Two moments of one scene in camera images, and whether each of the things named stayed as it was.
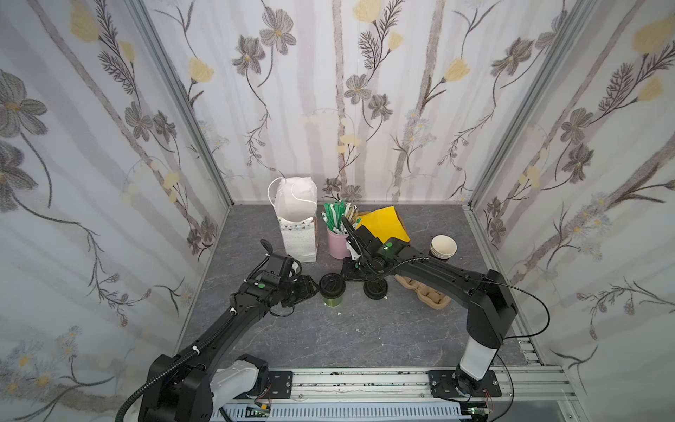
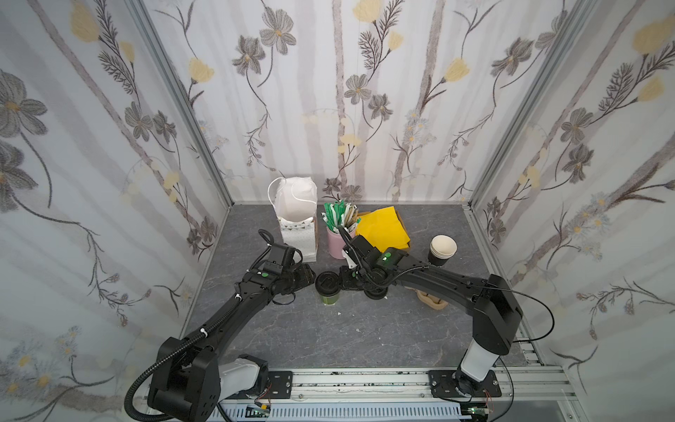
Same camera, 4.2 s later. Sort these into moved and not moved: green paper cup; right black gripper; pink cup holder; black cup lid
Moved: right black gripper
Not moved: green paper cup; pink cup holder; black cup lid
